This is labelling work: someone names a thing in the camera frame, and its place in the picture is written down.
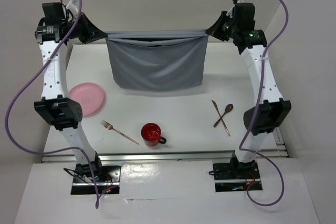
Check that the pink plastic plate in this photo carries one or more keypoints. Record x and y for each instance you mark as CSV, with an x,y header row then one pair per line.
x,y
89,95

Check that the aluminium rail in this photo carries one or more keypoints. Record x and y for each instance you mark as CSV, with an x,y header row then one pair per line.
x,y
281,152

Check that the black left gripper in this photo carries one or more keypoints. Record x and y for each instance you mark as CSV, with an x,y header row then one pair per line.
x,y
91,33

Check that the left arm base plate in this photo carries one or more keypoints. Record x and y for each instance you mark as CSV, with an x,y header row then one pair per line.
x,y
108,181

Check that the copper spoon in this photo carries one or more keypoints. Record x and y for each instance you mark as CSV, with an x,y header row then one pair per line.
x,y
228,109

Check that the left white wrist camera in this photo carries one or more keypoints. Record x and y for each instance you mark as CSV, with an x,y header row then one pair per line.
x,y
72,8

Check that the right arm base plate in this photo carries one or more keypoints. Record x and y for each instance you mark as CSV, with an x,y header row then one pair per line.
x,y
229,177

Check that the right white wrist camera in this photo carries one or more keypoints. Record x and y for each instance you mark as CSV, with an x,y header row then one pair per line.
x,y
236,2

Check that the copper knife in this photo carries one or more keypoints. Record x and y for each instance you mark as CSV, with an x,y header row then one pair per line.
x,y
222,121

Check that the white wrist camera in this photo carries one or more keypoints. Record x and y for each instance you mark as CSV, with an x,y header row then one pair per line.
x,y
72,8
236,2

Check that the copper fork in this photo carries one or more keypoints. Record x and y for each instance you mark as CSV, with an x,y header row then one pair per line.
x,y
110,127

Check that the grey cloth placemat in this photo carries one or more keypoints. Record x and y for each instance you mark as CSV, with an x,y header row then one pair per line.
x,y
157,61

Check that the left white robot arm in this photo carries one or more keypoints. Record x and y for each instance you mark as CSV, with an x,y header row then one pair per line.
x,y
56,107

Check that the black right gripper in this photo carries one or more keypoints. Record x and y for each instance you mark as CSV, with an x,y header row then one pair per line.
x,y
217,27

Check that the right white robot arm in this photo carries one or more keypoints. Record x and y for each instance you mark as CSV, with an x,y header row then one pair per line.
x,y
270,107

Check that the red enamel mug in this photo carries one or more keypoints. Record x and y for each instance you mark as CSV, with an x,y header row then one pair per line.
x,y
151,134

